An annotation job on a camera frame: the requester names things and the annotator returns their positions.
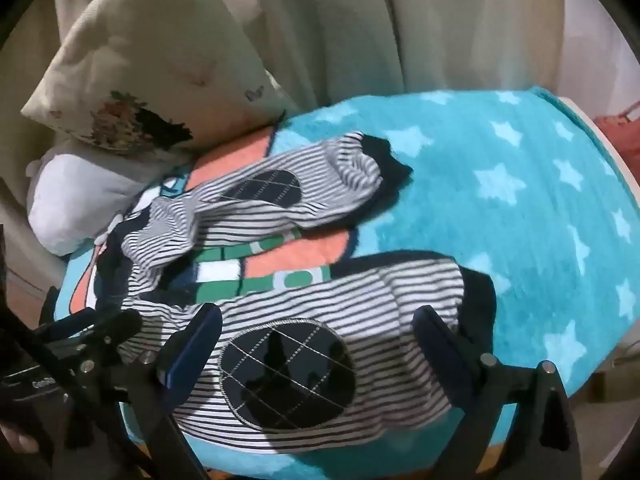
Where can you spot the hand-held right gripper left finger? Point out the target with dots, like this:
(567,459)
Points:
(192,355)

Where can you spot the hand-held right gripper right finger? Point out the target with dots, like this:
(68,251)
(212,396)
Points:
(440,355)

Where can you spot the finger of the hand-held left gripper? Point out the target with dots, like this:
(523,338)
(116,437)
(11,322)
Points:
(117,327)
(70,321)

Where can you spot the striped pants with navy patches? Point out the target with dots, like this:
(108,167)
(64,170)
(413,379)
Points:
(310,310)

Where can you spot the person's left hand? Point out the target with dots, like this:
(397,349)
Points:
(17,443)

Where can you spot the white plush pillow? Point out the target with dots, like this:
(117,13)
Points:
(75,195)

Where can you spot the teal star cartoon blanket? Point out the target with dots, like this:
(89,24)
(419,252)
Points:
(500,200)

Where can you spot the cream floral pillow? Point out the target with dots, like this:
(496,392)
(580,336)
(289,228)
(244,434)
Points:
(150,60)

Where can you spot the red cloth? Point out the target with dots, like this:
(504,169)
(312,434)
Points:
(622,122)

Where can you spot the cream curtain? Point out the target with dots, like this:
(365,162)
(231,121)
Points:
(350,25)

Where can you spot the white bed frame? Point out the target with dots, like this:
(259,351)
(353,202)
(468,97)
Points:
(580,112)

